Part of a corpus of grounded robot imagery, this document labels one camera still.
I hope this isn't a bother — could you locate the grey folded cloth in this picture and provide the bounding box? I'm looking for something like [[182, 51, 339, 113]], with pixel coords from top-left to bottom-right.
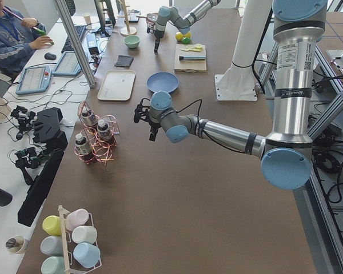
[[114, 55, 134, 67]]

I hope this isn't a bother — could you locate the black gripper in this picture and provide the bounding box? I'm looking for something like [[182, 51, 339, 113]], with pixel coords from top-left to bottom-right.
[[148, 115, 160, 141], [154, 30, 163, 53]]

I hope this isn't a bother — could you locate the whole yellow lemon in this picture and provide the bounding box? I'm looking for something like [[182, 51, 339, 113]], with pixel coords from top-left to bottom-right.
[[175, 32, 184, 41], [183, 32, 191, 39]]

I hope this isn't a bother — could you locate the mint green plastic cup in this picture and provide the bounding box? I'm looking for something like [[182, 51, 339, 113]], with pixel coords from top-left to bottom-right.
[[41, 256, 65, 274]]

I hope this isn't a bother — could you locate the cream rabbit tray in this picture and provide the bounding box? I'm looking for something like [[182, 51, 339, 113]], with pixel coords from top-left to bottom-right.
[[97, 70, 135, 102]]

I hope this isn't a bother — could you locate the blue teach pendant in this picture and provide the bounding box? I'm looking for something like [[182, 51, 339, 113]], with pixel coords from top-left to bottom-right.
[[51, 51, 81, 77], [15, 66, 51, 95]]

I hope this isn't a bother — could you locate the green lime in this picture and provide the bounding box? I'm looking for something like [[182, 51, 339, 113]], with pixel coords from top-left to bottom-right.
[[181, 37, 190, 45]]

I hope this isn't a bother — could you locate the yellow plastic knife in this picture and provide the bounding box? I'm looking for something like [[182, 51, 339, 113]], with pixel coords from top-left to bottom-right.
[[180, 46, 203, 52]]

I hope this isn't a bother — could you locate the wooden cup tree stand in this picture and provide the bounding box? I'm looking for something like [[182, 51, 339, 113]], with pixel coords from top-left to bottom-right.
[[118, 0, 137, 37]]

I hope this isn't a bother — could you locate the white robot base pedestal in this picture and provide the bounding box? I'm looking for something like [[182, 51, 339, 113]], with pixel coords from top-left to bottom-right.
[[215, 0, 272, 101]]

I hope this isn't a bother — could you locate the white wire cup rack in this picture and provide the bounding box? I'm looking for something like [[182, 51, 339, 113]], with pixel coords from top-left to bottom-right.
[[58, 205, 102, 273]]

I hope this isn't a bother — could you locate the mint green bowl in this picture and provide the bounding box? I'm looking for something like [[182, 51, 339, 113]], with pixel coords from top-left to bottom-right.
[[124, 35, 140, 49]]

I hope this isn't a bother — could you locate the blue plate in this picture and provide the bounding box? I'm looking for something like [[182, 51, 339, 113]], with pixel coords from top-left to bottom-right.
[[146, 72, 179, 93]]

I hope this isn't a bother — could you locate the pale grey plastic cup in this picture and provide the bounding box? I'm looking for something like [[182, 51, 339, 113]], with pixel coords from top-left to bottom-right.
[[40, 236, 63, 256]]

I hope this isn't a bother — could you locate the black computer mouse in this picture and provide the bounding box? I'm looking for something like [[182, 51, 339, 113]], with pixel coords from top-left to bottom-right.
[[44, 53, 57, 61]]

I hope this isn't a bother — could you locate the steel muddler black tip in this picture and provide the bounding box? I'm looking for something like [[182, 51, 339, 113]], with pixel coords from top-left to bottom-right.
[[178, 55, 206, 61]]

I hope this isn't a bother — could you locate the white plastic cup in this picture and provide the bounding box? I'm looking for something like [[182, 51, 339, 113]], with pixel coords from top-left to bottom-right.
[[71, 225, 98, 244]]

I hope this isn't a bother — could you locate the yellow green plastic cup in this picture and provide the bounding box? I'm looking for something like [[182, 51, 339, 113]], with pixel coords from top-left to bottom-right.
[[42, 215, 61, 236]]

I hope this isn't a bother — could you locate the paper cup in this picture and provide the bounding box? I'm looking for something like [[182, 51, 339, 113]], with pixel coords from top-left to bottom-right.
[[5, 235, 30, 254]]

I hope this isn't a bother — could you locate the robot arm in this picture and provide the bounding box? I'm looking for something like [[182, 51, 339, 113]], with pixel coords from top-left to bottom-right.
[[146, 1, 327, 190], [154, 0, 220, 55]]

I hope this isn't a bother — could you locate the black keyboard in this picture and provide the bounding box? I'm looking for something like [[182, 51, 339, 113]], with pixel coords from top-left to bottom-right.
[[61, 25, 87, 54]]

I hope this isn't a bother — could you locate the seated person blue hoodie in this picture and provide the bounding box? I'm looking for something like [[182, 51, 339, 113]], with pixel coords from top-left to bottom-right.
[[0, 1, 53, 76]]

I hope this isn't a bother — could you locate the dark tea bottle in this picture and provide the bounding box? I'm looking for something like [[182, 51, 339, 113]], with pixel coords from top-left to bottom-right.
[[97, 119, 115, 145], [75, 133, 95, 164], [81, 108, 98, 127]]

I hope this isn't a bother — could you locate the light blue plastic cup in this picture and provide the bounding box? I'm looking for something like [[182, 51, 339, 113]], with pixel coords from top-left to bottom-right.
[[73, 242, 101, 268]]

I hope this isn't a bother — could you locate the pale pink plastic cup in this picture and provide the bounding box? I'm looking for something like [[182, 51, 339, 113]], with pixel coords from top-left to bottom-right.
[[65, 208, 89, 231]]

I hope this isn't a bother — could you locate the copper wire bottle rack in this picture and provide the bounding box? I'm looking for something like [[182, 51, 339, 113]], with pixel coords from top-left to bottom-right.
[[74, 101, 120, 166]]

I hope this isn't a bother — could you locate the bamboo cutting board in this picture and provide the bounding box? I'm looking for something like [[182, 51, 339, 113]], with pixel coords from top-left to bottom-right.
[[174, 43, 207, 72]]

